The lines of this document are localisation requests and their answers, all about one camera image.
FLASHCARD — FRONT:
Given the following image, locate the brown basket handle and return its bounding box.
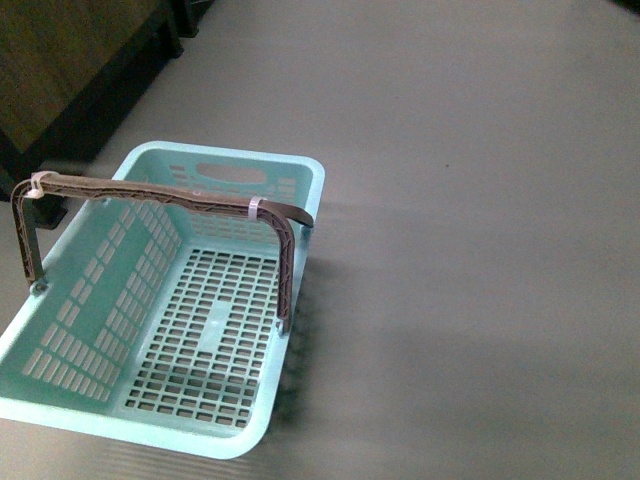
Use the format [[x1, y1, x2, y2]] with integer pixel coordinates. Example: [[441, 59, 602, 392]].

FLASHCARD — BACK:
[[10, 171, 314, 333]]

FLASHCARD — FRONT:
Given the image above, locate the dark wooden display stand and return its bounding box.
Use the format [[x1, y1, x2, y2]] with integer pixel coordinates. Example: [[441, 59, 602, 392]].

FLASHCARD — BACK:
[[1, 1, 210, 200]]

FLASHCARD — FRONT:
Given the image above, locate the light blue plastic basket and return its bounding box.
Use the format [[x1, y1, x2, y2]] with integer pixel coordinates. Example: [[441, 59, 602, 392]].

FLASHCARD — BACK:
[[1, 141, 325, 459]]

